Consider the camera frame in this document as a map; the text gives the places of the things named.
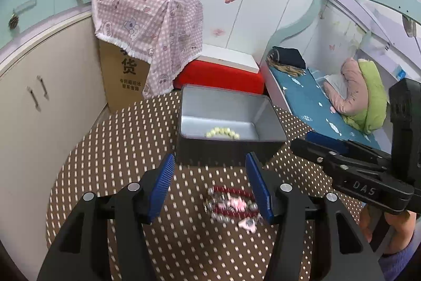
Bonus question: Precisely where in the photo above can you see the pale green bead bracelet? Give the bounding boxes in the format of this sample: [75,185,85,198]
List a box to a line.
[205,125,241,140]

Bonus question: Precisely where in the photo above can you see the right hand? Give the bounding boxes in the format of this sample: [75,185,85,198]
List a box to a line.
[359,205,417,255]

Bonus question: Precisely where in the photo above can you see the teal bed sheet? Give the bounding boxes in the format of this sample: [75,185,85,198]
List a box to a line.
[269,67,391,153]

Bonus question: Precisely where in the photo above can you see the pink and green blanket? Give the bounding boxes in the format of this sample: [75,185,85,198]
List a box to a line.
[323,58,388,135]

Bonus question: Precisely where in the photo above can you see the brown polka dot tablecloth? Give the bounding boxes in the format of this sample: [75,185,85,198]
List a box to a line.
[46,90,379,281]

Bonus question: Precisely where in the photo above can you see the dark folded clothes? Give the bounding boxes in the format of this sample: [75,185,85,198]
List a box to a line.
[266,46,306,77]

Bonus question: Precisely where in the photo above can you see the silver metal tin box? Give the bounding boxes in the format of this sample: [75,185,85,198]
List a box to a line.
[176,85,287,167]

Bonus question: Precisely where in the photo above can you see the brown cardboard box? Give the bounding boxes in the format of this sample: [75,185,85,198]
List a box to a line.
[98,40,150,114]

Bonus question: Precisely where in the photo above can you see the red ottoman with white cushion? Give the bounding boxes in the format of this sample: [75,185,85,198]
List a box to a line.
[173,44,265,95]

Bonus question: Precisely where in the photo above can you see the cream cabinet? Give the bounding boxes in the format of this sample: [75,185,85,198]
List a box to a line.
[1,14,106,280]

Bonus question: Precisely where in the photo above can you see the pink checkered cloth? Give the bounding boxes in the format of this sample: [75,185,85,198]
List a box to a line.
[91,0,203,98]

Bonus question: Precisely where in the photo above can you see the red bead bracelet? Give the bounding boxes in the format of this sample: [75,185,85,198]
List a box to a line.
[210,185,260,219]

